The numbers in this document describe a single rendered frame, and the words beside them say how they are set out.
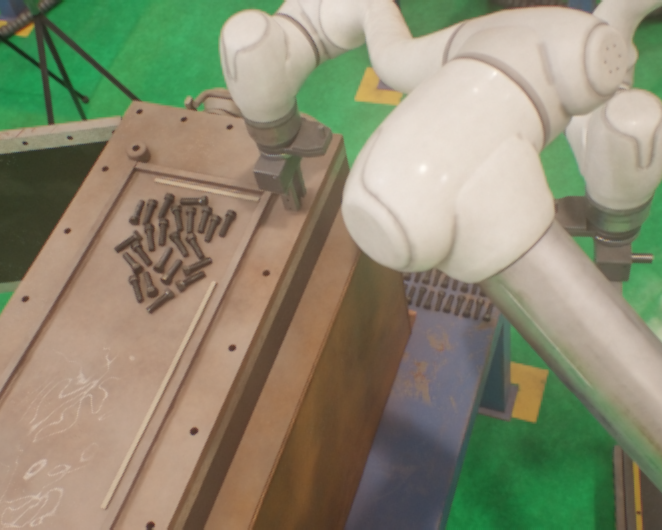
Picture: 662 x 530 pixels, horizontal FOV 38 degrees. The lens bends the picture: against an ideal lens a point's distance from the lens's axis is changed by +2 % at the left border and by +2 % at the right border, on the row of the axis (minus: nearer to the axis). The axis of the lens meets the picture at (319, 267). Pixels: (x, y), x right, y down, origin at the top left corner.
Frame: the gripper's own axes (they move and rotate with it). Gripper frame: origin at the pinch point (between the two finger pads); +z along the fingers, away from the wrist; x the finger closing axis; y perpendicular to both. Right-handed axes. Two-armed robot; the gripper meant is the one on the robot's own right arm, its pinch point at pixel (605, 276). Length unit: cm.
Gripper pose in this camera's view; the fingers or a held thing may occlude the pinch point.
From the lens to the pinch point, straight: 160.6
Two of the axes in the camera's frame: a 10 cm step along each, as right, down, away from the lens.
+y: 9.8, 0.4, -2.2
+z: 1.6, 5.7, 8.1
